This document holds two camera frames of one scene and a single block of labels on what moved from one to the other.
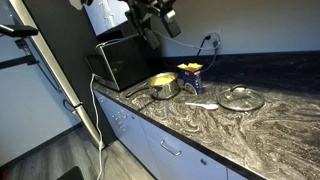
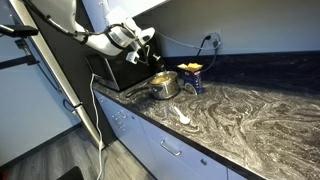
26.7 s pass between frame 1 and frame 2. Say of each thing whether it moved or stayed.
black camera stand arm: stayed
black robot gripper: moved
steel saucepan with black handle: stayed
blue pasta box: stayed
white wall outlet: stayed
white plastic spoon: moved
